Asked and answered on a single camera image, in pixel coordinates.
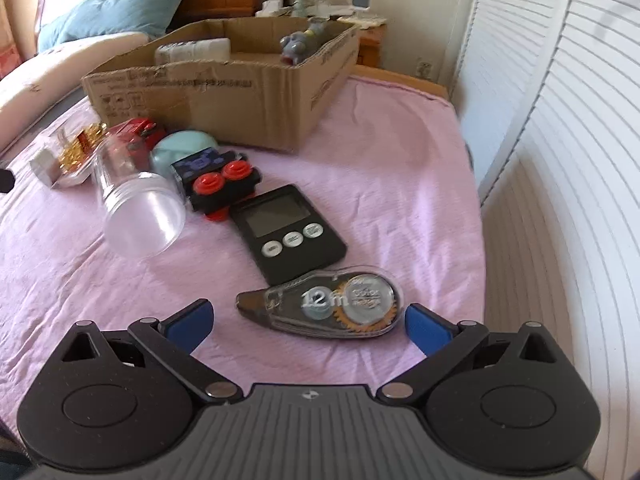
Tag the clear bottle red label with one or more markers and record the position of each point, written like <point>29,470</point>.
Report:
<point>70,160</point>

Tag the brown cardboard box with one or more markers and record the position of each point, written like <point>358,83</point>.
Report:
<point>225,105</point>

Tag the red toy train engine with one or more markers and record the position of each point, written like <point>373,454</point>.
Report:
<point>137,130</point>

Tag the black digital timer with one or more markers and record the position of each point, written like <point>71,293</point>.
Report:
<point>300,260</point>

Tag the white plastic bottle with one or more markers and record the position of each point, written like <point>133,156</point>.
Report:
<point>195,50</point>

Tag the wooden frame edge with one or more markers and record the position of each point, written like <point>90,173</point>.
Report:
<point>400,80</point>

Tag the clear correction tape dispenser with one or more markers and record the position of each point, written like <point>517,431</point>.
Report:
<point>320,305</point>

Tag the pink blanket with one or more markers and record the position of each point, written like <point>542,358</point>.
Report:
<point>390,185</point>

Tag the black toy train car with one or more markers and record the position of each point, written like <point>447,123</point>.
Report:
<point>220,195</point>

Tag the clear plastic jar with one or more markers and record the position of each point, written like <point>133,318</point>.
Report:
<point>145,215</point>

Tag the white louvered door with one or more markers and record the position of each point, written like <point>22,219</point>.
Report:
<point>575,260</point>
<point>510,60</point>

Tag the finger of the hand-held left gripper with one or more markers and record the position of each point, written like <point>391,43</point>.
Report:
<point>5,181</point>

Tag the grey toy figure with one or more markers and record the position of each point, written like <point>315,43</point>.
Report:
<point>295,45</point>

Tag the blue pillow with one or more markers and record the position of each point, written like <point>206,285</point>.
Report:
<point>125,5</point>

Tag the wooden nightstand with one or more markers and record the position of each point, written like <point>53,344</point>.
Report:
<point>372,45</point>

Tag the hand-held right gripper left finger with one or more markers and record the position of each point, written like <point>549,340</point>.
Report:
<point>192,325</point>

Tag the white flat tray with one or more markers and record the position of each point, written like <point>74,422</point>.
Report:
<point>365,20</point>

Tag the light blue round case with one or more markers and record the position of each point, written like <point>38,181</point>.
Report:
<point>182,145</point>

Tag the wall outlet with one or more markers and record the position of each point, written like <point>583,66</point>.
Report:
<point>425,68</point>

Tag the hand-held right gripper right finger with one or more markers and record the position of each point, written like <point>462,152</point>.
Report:
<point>425,327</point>

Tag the blue-grey patterned bed sheet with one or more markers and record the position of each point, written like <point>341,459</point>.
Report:
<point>57,107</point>

